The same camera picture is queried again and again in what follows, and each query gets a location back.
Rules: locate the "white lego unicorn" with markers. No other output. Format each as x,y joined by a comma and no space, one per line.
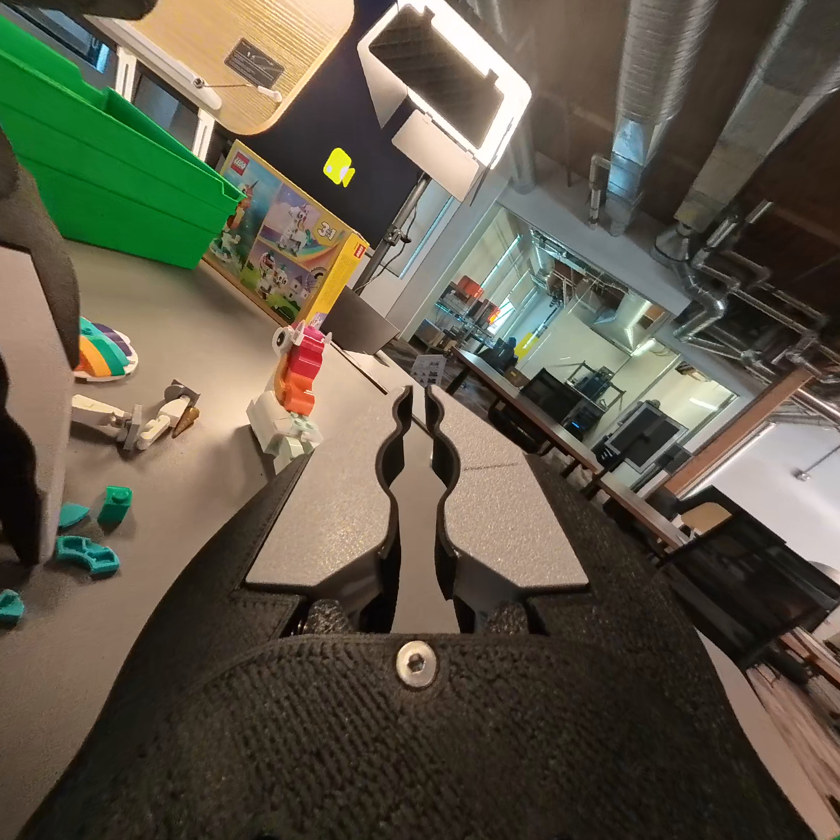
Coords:
298,380

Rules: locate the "silver ventilation duct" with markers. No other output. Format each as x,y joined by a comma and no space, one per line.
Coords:
649,98
754,118

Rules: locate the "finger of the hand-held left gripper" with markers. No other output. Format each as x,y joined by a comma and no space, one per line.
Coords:
36,315

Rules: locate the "rainbow lego disc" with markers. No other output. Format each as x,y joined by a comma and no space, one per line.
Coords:
105,354

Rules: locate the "white studio light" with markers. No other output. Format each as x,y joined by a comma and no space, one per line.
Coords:
433,138

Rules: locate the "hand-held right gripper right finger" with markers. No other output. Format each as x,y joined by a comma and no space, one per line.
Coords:
512,525

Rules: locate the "yellow lego box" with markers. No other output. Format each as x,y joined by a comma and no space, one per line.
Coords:
282,236

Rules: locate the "yellow camera sign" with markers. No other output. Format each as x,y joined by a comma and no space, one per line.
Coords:
338,167

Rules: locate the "green lego slope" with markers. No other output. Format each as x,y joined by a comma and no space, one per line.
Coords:
115,505

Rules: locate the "black computer monitor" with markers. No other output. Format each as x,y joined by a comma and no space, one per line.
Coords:
646,436

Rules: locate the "long wooden table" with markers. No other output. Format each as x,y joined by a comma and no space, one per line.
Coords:
472,359

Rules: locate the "black light stand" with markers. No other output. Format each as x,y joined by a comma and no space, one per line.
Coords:
394,229

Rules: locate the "teal curved lego tile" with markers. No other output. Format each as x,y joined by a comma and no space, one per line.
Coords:
72,517
88,556

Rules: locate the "grey desk panel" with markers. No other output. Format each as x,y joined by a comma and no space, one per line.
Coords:
361,321

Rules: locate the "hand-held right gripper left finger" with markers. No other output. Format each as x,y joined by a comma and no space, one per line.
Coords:
321,518

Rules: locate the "white lego leg assembly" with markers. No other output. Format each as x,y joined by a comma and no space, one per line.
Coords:
98,415

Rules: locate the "light wooden board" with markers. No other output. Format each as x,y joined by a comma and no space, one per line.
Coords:
216,46

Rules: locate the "lego instruction booklet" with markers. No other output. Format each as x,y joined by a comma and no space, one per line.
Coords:
430,371

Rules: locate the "green plastic bin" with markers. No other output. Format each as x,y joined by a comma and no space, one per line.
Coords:
118,164

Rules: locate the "gold lego horn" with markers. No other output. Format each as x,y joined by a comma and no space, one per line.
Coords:
186,423

